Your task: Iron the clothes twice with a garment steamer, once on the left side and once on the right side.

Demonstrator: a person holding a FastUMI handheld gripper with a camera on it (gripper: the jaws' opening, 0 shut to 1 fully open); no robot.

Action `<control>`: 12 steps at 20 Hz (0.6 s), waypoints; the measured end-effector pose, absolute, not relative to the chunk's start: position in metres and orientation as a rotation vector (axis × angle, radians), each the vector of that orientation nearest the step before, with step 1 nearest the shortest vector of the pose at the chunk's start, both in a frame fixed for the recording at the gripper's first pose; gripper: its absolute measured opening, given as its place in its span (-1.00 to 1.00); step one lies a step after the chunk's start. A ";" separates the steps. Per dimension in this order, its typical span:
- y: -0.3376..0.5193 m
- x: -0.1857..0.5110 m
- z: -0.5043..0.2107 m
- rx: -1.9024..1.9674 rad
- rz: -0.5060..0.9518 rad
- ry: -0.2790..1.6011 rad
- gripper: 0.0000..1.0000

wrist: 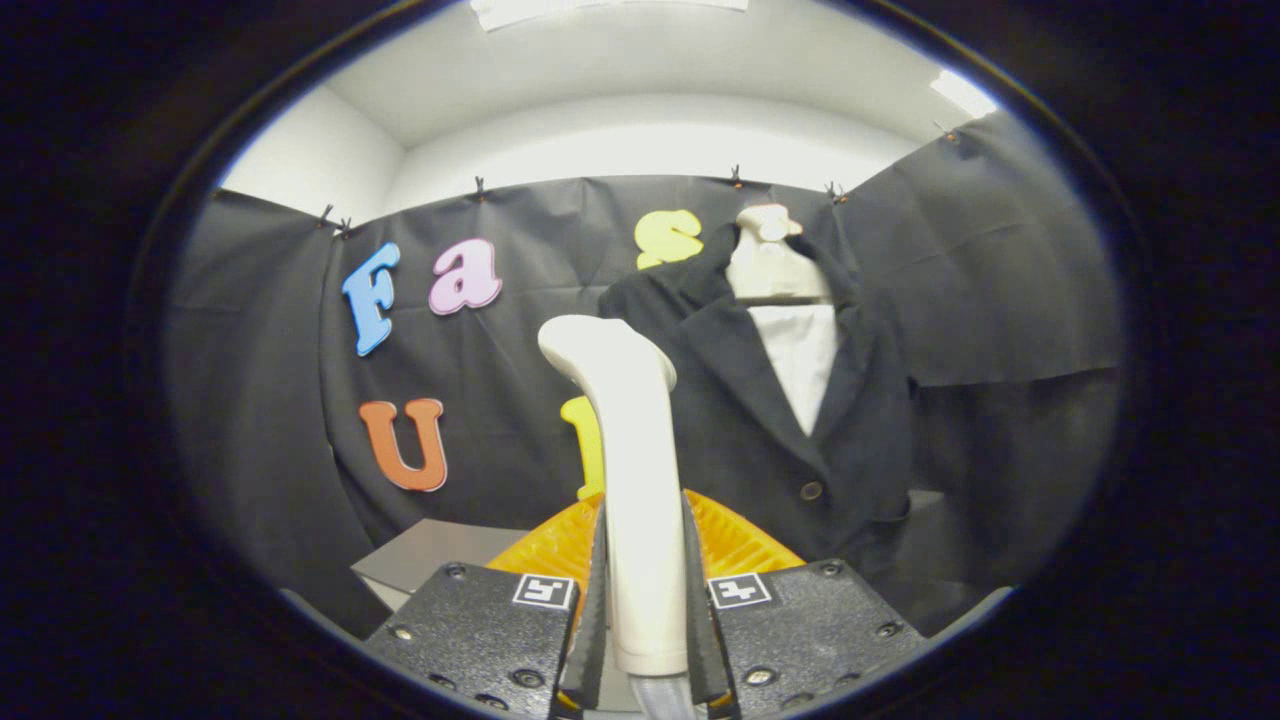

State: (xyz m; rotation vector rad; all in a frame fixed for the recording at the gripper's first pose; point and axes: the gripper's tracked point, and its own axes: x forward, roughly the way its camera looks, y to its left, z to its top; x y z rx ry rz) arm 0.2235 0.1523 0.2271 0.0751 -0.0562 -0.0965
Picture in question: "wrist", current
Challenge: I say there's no white fabric torso form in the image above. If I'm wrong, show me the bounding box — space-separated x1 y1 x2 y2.
748 305 839 438

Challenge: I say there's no small ceiling light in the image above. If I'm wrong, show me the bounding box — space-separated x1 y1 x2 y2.
930 68 1001 119

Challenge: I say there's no white garment steamer head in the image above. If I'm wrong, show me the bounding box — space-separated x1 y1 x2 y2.
537 315 691 678

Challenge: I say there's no beige cabinet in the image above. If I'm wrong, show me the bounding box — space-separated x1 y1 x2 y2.
350 518 531 611

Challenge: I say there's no long ceiling light panel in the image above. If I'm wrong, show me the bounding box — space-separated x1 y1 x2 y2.
470 0 751 33

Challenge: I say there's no black jacket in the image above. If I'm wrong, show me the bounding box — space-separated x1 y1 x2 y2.
598 222 916 601

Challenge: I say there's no black backdrop cloth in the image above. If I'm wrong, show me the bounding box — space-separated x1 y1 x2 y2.
165 110 1126 641

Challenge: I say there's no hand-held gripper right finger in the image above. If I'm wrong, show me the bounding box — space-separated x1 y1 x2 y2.
683 490 926 720

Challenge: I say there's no white plastic hanger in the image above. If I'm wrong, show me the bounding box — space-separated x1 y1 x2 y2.
725 204 833 306

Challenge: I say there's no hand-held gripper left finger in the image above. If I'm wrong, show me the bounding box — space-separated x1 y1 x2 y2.
360 492 609 720

